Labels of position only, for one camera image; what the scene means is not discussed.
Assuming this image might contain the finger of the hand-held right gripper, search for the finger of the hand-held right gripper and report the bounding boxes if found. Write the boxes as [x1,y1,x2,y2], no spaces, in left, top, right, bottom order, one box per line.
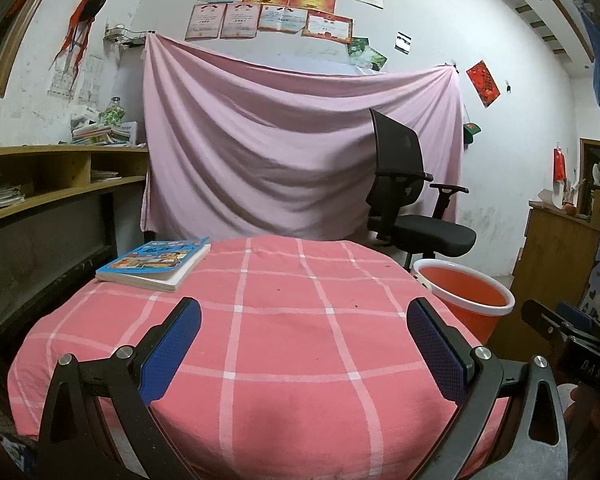
[555,301,600,335]
[521,299,576,342]

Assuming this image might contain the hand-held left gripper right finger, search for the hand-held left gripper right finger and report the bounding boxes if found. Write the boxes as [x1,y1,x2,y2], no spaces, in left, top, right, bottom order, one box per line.
[406,297,568,480]

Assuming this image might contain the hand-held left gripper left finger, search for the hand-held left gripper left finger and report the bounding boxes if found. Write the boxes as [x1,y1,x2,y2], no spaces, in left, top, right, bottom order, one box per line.
[37,297,203,480]

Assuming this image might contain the orange bucket white rim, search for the orange bucket white rim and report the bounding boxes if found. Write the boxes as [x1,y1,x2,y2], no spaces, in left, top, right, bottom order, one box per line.
[411,259,516,346]

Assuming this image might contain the person's right hand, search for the person's right hand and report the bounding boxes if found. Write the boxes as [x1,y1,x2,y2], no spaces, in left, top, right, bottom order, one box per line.
[564,385,600,428]

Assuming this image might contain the wooden cabinet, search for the wooden cabinet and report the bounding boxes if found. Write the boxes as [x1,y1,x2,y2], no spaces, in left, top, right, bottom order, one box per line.
[510,200,600,356]

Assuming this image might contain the blue picture book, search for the blue picture book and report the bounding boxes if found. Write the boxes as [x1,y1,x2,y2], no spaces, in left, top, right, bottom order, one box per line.
[95,236,212,293]

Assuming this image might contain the black office chair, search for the black office chair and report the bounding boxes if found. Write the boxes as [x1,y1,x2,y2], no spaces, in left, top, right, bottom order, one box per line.
[366,108,477,271]

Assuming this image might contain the pink checked tablecloth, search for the pink checked tablecloth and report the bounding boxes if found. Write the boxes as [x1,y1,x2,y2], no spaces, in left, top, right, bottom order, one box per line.
[7,234,511,480]

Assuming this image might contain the white paper item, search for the white paper item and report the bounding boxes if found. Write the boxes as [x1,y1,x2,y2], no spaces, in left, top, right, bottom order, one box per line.
[537,187,566,208]

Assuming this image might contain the dark framed mirror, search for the dark framed mirror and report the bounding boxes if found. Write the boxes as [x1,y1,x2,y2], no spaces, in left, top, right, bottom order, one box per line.
[579,138,600,218]

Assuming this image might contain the wooden shelf unit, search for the wooden shelf unit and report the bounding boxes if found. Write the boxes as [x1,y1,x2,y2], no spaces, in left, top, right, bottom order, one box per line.
[0,145,151,341]

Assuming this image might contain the stack of books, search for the stack of books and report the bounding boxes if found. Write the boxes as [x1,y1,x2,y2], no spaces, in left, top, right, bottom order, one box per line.
[70,107,138,147]

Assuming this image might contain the pink hanging cloth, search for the pink hanging cloth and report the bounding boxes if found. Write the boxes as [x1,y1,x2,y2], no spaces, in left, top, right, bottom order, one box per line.
[140,32,466,243]

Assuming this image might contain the red paper poster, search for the red paper poster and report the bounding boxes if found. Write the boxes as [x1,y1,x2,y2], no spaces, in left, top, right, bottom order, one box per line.
[466,60,501,108]

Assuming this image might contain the glass jar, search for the glass jar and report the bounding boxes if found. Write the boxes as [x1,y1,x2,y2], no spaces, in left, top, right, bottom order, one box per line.
[100,96,127,126]

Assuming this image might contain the green photo print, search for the green photo print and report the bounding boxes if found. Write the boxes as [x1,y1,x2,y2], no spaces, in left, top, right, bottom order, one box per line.
[347,37,371,63]
[362,46,388,72]

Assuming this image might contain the red black feather decoration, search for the red black feather decoration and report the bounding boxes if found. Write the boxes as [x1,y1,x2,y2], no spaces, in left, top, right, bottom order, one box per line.
[55,0,108,81]

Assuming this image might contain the wooden framed picture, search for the wooden framed picture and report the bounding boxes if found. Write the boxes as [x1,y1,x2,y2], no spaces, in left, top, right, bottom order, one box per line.
[0,0,68,98]

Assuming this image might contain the wall calendar sheets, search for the wall calendar sheets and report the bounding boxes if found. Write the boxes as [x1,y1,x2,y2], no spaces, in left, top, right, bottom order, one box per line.
[48,55,105,103]

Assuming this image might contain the wire wall rack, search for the wire wall rack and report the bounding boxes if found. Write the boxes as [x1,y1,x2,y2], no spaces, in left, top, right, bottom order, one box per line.
[103,24,148,47]

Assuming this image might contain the group of wall certificates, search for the group of wall certificates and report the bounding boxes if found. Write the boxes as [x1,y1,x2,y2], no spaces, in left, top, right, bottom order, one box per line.
[185,0,385,43]

